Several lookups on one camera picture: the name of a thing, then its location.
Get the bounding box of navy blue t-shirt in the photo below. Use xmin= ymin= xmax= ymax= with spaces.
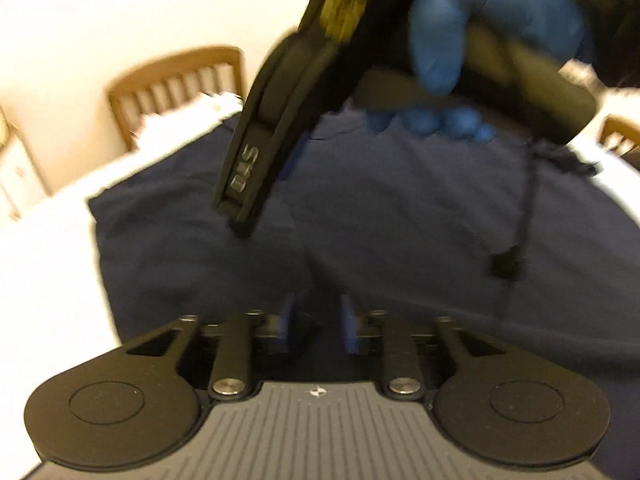
xmin=86 ymin=109 xmax=640 ymax=391

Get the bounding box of wooden slatted chair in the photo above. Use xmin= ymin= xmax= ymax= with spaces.
xmin=105 ymin=46 xmax=246 ymax=151

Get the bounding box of wooden chair with clothes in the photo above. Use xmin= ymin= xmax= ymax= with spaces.
xmin=598 ymin=115 xmax=640 ymax=170

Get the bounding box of blue gloved right hand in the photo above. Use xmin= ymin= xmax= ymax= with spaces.
xmin=367 ymin=0 xmax=592 ymax=145

